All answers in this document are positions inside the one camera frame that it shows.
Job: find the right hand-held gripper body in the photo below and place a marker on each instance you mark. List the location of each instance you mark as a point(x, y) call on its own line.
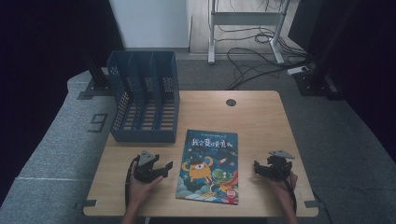
point(277, 168)

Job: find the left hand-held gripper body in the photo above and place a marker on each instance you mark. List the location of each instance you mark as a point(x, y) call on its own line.
point(146, 169)

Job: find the colourful children's picture book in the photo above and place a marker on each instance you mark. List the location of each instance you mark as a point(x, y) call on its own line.
point(208, 168)

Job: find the person's right hand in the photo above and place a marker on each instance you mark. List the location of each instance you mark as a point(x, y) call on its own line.
point(281, 188)

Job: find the person's left hand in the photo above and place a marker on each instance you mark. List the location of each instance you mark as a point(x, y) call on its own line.
point(140, 189)

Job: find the blue plastic file organizer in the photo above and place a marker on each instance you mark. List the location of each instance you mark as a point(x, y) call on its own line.
point(146, 124)

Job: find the white power strip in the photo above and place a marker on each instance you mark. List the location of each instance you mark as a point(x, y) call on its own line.
point(297, 70)

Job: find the black metal stand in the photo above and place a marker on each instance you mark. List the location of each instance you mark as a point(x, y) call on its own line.
point(98, 81)
point(320, 74)

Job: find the white panel board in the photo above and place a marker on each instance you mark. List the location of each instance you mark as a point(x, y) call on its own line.
point(152, 25)

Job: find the white metal desk frame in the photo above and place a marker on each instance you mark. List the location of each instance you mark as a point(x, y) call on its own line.
point(246, 18)

